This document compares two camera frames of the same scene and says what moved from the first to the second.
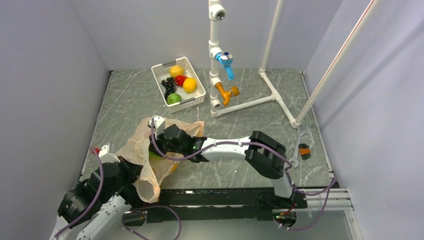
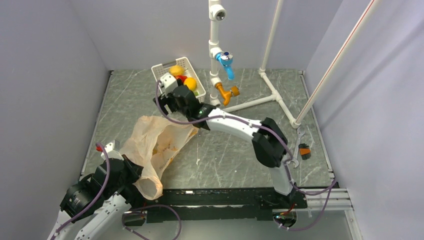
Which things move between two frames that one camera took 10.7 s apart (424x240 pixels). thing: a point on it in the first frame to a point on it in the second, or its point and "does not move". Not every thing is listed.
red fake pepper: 179,80 does not move
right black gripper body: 165,146 to 171,103
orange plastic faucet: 234,91 does not move
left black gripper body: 126,177 does not move
